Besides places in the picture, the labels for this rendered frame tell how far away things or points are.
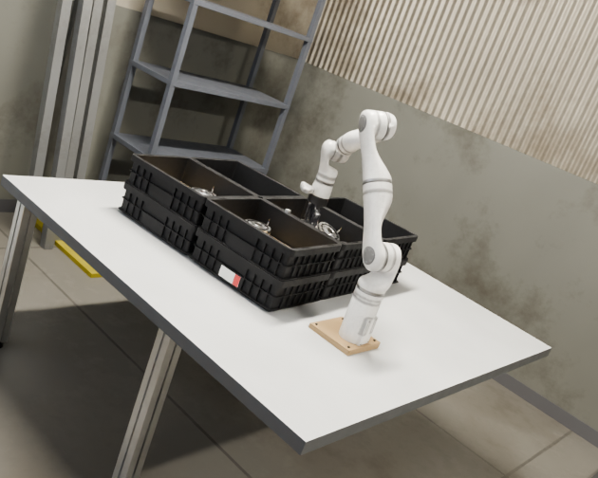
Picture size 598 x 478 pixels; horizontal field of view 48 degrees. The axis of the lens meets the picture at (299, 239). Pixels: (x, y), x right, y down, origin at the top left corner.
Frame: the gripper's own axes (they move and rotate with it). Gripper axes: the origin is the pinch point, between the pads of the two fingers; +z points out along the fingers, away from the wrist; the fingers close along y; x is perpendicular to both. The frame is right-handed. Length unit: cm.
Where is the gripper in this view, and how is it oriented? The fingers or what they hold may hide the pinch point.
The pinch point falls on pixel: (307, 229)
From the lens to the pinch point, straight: 251.3
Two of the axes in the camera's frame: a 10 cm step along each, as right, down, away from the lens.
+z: -3.3, 9.0, 2.8
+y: -1.3, -3.4, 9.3
